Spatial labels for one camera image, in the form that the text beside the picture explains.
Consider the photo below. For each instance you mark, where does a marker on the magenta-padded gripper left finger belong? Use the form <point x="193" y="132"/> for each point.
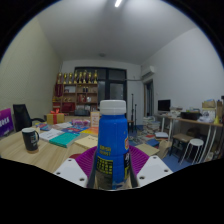
<point x="83" y="163"/>

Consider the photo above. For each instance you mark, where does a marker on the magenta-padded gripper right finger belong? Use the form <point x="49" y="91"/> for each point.
<point x="140" y="161"/>

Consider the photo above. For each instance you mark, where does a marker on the blue drink bottle white cap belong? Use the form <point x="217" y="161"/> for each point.
<point x="112" y="140"/>

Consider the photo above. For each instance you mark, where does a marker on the flat round red coaster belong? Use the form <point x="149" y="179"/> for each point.
<point x="75" y="155"/>

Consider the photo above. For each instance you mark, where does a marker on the teal book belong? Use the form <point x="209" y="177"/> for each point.
<point x="64" y="140"/>

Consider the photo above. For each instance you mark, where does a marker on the blue printed book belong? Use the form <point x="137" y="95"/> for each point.
<point x="75" y="129"/>

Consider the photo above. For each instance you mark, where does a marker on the pile of books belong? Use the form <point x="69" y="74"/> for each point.
<point x="155" y="128"/>

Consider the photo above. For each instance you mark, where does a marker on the pink wrapped packet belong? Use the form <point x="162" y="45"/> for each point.
<point x="80" y="122"/>

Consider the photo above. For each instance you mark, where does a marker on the white booklet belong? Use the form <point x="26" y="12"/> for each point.
<point x="50" y="134"/>

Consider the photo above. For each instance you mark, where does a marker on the small upright wooden card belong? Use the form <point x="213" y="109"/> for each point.
<point x="95" y="119"/>

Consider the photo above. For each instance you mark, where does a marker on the brown wooden stool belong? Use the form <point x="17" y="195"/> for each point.
<point x="181" y="137"/>

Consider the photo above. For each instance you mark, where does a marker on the black tripod stand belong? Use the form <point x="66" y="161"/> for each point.
<point x="133" y="113"/>

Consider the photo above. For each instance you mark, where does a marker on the yellow gift box red ribbon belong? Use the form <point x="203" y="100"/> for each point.
<point x="55" y="118"/>

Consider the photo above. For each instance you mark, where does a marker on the white round stool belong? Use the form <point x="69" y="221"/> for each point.
<point x="194" y="142"/>

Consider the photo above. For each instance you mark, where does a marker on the black cup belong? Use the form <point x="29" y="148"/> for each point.
<point x="30" y="140"/>

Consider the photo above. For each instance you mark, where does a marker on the black computer monitor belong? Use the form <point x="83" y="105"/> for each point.
<point x="164" y="105"/>

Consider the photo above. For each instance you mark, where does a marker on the wooden shelf unit with trophies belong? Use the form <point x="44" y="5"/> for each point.
<point x="75" y="96"/>

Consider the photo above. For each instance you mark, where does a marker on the black box on desk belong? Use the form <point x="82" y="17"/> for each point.
<point x="190" y="115"/>

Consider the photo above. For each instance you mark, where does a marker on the wooden side desk white legs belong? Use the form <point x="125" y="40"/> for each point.
<point x="203" y="122"/>

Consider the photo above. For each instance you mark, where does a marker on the black framed glass door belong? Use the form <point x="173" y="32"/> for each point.
<point x="113" y="90"/>

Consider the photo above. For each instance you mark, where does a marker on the black office chair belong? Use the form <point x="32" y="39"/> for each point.
<point x="21" y="116"/>

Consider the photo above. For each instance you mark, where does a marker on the purple sign board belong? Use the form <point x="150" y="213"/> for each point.
<point x="5" y="122"/>

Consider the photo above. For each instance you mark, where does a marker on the white air conditioner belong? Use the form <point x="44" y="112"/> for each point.
<point x="148" y="71"/>

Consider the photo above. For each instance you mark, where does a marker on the ceiling light tube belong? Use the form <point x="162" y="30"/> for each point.
<point x="118" y="3"/>

